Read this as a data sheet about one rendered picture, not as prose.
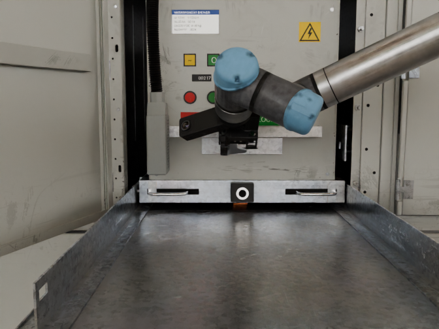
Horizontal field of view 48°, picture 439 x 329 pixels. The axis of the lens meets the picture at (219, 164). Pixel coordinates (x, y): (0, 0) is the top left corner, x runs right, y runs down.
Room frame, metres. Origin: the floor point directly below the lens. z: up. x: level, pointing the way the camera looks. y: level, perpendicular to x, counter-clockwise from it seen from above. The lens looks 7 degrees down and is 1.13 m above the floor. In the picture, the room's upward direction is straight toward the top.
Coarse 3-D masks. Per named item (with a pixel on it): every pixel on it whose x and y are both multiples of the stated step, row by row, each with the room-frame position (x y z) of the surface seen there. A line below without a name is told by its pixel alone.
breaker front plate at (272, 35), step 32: (160, 0) 1.29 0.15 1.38; (192, 0) 1.29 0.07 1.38; (224, 0) 1.29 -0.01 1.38; (256, 0) 1.28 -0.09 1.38; (288, 0) 1.28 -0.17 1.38; (320, 0) 1.28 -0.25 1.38; (160, 32) 1.29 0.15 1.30; (224, 32) 1.29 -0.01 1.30; (256, 32) 1.29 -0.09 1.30; (288, 32) 1.28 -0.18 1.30; (288, 64) 1.28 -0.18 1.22; (320, 64) 1.28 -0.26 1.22; (192, 160) 1.29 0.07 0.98; (224, 160) 1.29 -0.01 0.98; (256, 160) 1.29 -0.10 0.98; (288, 160) 1.28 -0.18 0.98; (320, 160) 1.28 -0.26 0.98
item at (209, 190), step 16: (144, 192) 1.27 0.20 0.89; (160, 192) 1.27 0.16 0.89; (176, 192) 1.27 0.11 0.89; (192, 192) 1.27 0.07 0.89; (208, 192) 1.27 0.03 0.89; (224, 192) 1.27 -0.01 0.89; (256, 192) 1.27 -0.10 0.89; (272, 192) 1.27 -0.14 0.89; (288, 192) 1.27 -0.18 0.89; (304, 192) 1.27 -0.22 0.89; (320, 192) 1.27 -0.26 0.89
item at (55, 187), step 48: (0, 0) 0.96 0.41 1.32; (48, 0) 1.09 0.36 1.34; (0, 48) 0.93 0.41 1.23; (48, 48) 1.06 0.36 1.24; (96, 48) 1.24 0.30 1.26; (0, 96) 0.95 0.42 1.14; (48, 96) 1.08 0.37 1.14; (96, 96) 1.23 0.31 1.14; (0, 144) 0.95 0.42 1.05; (48, 144) 1.07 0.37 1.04; (96, 144) 1.23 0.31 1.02; (0, 192) 0.94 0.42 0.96; (48, 192) 1.06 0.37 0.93; (96, 192) 1.22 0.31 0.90; (0, 240) 0.93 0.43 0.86
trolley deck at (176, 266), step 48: (144, 240) 0.98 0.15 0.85; (192, 240) 0.98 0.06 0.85; (240, 240) 0.98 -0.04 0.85; (288, 240) 0.98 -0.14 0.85; (336, 240) 0.98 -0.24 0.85; (144, 288) 0.72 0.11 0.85; (192, 288) 0.72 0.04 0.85; (240, 288) 0.72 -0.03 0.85; (288, 288) 0.72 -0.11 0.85; (336, 288) 0.72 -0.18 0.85; (384, 288) 0.72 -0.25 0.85
